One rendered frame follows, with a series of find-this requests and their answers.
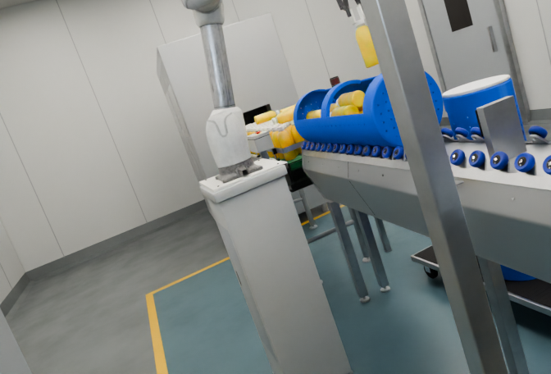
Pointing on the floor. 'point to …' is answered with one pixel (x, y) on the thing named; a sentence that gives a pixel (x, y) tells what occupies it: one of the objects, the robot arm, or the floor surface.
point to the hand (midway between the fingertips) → (356, 15)
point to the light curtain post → (428, 161)
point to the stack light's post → (383, 234)
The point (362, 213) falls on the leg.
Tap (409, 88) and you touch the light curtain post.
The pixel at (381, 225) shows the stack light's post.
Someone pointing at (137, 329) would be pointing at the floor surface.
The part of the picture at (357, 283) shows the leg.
